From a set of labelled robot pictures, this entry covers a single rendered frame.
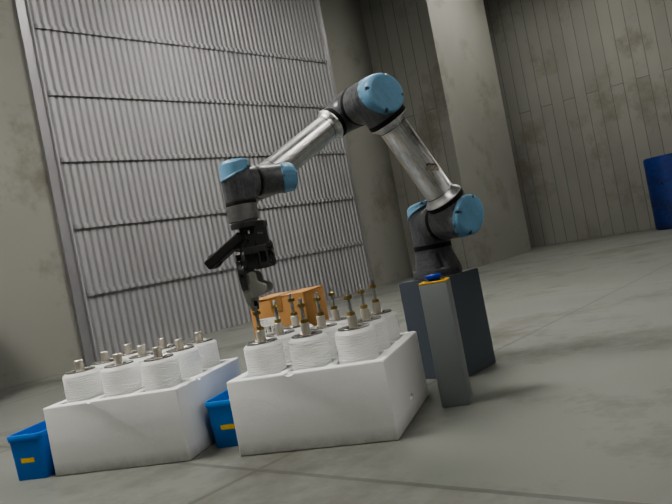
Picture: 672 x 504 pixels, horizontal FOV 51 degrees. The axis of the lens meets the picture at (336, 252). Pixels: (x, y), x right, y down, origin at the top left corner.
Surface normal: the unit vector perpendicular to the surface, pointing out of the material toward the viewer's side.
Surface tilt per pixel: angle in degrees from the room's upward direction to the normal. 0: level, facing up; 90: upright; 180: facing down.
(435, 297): 90
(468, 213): 96
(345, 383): 90
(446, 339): 90
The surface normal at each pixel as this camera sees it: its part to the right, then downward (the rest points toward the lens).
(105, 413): -0.25, 0.05
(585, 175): -0.64, 0.13
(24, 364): 0.74, -0.15
